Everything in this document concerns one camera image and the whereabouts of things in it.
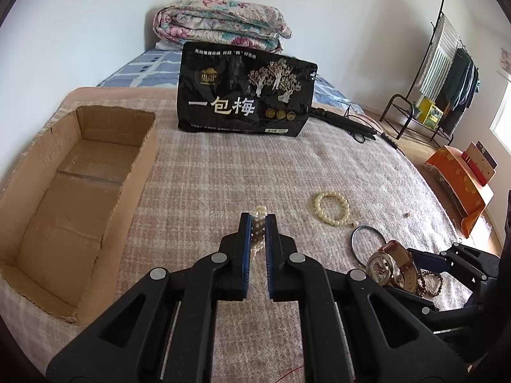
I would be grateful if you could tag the striped towel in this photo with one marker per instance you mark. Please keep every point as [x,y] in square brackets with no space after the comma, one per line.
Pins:
[439,58]

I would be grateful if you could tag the dark hanging clothes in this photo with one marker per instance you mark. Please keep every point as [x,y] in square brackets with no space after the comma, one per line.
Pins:
[458,91]

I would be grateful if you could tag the yellow box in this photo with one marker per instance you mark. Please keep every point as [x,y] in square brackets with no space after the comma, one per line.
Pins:
[430,116]

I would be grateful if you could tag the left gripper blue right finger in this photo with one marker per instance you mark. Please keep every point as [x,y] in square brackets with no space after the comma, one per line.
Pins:
[282,283]

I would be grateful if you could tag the blue checked bed sheet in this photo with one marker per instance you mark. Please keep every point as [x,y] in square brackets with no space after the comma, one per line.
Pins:
[160,68]

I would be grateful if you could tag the orange cloth covered table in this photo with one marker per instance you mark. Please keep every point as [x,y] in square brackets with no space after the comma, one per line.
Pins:
[471,194]

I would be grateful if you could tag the stacked gift boxes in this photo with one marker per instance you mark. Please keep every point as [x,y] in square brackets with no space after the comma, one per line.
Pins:
[482,164]

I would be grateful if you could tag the blue bangle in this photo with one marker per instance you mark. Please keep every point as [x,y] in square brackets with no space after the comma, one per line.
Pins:
[364,241]

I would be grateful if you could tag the folded floral quilt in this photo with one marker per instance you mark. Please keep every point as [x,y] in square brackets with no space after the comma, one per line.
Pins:
[229,22]

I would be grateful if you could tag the black clothes rack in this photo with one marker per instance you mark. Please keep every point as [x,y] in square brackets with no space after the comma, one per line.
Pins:
[408,104]

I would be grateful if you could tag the open cardboard box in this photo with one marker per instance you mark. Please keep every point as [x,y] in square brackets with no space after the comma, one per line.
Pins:
[68,207]

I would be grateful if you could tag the window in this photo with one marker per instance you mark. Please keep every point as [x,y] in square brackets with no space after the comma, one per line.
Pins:
[500,126]

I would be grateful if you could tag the red strap wristwatch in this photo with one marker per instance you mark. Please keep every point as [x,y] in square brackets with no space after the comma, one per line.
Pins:
[393,265]

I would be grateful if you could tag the black snack bag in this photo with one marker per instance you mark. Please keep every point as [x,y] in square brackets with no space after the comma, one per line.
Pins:
[225,88]

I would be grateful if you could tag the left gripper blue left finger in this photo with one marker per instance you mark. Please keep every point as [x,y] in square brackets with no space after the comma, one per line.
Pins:
[233,276]

